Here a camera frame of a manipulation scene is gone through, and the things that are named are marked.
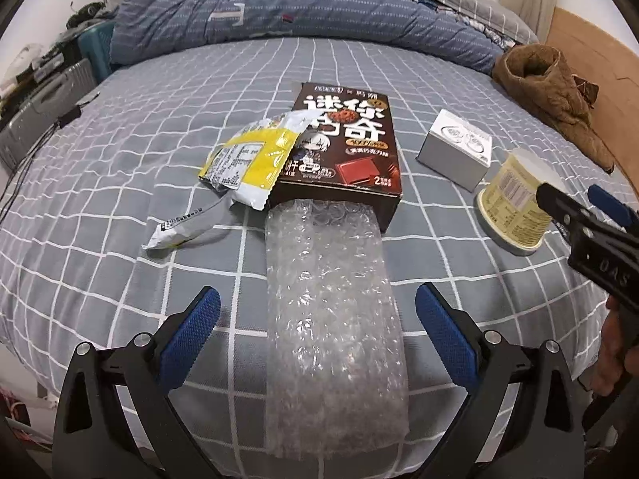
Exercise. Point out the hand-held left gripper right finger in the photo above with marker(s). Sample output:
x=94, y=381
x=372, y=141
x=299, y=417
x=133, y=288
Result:
x=447, y=339

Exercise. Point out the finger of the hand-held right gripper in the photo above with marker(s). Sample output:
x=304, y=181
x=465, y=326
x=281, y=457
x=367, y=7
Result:
x=559, y=204
x=611, y=207

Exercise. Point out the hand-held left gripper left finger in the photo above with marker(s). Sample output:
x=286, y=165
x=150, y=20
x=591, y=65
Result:
x=192, y=339

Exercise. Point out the cream yellow cup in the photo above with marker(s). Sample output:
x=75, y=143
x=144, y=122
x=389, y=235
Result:
x=514, y=204

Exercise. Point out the clear bubble wrap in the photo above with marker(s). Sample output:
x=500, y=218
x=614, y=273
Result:
x=329, y=319

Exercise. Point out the brown cookie box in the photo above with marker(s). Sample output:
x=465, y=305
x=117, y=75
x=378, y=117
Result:
x=349, y=159

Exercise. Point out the person's right hand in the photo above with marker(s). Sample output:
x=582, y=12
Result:
x=606, y=349

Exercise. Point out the grey checkered bed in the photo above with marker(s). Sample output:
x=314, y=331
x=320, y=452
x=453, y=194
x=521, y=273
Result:
x=125, y=284

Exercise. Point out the white snack wrapper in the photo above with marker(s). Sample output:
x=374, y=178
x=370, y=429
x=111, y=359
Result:
x=179, y=227

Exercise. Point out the small white box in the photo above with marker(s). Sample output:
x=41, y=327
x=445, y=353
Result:
x=454, y=157

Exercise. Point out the brown padded jacket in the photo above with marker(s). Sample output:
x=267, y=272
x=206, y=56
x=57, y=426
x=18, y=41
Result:
x=549, y=90

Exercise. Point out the wooden headboard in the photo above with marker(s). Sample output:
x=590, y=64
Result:
x=609, y=85

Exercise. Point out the yellow snack wrapper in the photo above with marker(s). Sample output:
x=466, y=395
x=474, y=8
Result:
x=249, y=159

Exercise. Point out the blue patterned cloth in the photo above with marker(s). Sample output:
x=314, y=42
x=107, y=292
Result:
x=479, y=30

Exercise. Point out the grey suitcase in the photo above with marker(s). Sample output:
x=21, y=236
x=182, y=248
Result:
x=45, y=100

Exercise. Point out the blue striped duvet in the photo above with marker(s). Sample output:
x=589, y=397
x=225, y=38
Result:
x=324, y=10

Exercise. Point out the white round appliance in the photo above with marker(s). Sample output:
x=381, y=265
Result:
x=25, y=57

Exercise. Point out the dark cloth bundle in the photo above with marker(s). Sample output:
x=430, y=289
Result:
x=90, y=12

